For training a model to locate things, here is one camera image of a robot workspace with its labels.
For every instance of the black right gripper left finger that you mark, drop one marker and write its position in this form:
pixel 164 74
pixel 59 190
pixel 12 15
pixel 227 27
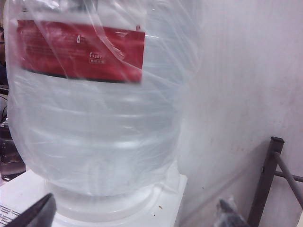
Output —
pixel 42 210

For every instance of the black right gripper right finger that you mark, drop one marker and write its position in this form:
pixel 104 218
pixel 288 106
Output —
pixel 228 212

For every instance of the white water dispenser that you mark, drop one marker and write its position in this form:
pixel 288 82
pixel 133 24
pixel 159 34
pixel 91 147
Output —
pixel 165 208

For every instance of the bagged water jug red label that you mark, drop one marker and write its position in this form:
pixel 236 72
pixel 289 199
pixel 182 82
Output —
pixel 94 118

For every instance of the dark metal rack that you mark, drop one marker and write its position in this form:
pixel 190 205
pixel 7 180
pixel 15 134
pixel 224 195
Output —
pixel 267 170

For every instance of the grey sports bottle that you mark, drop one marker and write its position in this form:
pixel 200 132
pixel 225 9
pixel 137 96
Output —
pixel 11 156

